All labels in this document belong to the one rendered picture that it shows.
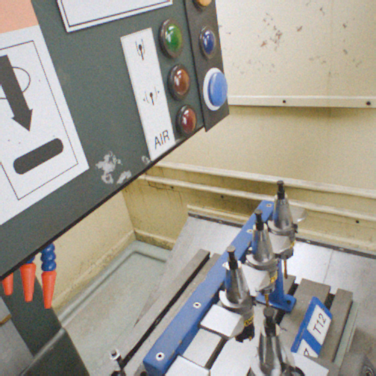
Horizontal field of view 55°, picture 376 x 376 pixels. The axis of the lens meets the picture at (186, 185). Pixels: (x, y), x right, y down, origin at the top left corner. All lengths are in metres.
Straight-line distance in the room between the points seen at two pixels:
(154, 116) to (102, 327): 1.37
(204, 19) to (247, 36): 0.78
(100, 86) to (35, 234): 0.09
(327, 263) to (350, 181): 0.30
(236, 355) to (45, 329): 0.55
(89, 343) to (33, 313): 0.46
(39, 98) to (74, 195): 0.06
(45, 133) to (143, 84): 0.08
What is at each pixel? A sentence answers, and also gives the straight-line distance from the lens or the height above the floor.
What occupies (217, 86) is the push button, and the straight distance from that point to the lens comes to 0.32.
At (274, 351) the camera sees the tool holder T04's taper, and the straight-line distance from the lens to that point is 0.54.
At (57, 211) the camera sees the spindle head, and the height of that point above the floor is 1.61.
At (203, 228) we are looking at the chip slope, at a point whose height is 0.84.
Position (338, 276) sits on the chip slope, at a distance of 1.28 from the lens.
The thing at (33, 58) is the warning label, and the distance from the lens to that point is 0.20.
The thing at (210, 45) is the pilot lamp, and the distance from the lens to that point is 0.32.
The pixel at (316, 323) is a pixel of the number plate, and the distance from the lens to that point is 0.99.
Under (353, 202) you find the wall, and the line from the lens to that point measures 1.20.
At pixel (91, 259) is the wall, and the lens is 1.72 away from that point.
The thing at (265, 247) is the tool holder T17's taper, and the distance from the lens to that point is 0.70.
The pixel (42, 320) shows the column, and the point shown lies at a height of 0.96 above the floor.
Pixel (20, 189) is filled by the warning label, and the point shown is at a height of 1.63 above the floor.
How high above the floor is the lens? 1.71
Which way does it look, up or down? 29 degrees down
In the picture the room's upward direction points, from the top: 12 degrees counter-clockwise
